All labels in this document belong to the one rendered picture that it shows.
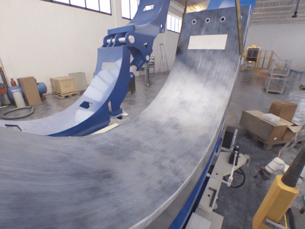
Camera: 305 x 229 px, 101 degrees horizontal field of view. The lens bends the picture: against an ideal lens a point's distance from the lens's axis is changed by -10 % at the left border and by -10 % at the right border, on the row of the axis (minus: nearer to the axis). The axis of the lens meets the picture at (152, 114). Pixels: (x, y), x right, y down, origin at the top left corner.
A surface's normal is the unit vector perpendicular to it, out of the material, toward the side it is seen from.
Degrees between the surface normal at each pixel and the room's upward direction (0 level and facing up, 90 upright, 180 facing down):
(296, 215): 0
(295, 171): 86
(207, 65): 55
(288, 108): 90
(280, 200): 90
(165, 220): 15
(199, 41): 75
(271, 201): 90
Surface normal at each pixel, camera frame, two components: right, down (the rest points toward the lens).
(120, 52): -0.57, 0.18
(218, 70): -0.48, -0.26
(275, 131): 0.12, 0.39
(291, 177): -0.77, 0.18
